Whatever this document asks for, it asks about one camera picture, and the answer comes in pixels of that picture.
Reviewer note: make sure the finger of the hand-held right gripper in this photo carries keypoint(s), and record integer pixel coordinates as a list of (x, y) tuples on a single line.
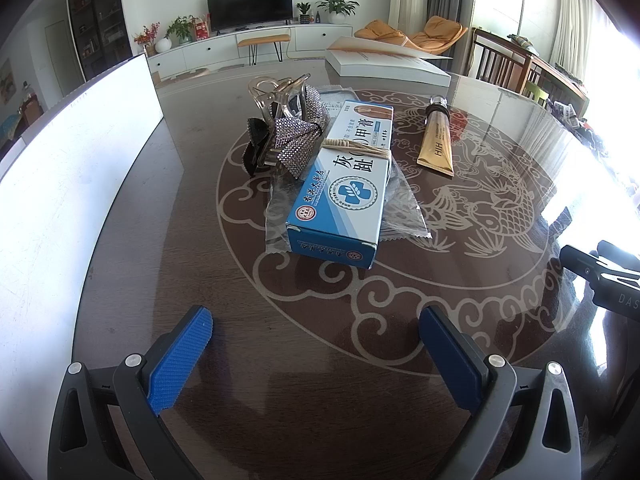
[(620, 252), (582, 262)]

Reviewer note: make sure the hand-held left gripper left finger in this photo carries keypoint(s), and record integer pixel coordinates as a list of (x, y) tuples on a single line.
[(180, 360)]

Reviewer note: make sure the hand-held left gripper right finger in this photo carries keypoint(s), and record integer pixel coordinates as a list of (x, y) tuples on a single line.
[(450, 355)]

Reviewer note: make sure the gold tube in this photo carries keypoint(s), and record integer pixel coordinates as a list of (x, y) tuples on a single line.
[(437, 145)]

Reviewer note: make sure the blue white medicine box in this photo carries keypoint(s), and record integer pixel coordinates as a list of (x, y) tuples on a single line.
[(345, 195)]

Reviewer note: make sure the white board panel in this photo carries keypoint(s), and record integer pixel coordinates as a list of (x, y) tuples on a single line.
[(75, 185)]

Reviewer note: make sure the clear plastic bag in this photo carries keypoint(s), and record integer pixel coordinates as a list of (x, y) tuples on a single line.
[(405, 210)]

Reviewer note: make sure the cluttered wooden table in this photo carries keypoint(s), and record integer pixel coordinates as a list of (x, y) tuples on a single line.
[(565, 90)]

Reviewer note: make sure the wooden chair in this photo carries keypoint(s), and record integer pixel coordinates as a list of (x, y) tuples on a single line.
[(492, 62)]

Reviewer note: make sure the black bow hair clip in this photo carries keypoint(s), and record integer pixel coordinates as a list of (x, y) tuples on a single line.
[(257, 145)]

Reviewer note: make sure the white sheer curtain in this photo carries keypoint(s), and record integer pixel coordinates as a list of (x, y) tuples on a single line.
[(582, 15)]

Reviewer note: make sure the rhinestone bow hair clip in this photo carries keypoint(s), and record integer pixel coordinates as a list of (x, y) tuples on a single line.
[(300, 140)]

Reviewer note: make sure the large white flat box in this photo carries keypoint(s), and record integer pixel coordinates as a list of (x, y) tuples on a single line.
[(390, 70)]

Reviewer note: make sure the orange lounge chair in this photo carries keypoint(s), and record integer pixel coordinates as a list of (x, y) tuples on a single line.
[(430, 35)]

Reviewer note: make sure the clear hair claw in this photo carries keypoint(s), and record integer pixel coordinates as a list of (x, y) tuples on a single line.
[(280, 97)]

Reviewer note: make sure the white television cabinet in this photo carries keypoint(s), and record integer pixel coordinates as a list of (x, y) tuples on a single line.
[(200, 57)]

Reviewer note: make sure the white round vase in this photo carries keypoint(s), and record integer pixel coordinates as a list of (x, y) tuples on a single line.
[(163, 45)]

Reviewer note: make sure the red flower arrangement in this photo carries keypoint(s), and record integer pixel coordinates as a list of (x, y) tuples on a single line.
[(146, 37)]

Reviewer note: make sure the green potted plant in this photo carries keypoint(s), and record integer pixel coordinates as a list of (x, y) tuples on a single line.
[(181, 30)]

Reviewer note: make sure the orange stool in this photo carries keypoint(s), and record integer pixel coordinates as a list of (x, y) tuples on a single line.
[(264, 40)]

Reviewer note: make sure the red gift box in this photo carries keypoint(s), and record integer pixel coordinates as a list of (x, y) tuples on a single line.
[(201, 29)]

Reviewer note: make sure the large leafy potted plant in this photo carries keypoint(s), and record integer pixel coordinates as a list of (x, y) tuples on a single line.
[(337, 7)]

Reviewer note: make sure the black bookshelf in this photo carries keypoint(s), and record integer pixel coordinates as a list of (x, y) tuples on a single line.
[(95, 15)]

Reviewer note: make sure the black television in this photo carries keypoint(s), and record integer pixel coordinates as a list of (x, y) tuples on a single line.
[(250, 5)]

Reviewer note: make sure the small potted plant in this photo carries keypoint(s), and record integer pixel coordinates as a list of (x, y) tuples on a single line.
[(303, 12)]

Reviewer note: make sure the framed wall picture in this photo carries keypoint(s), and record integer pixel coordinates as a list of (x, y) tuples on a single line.
[(6, 82)]

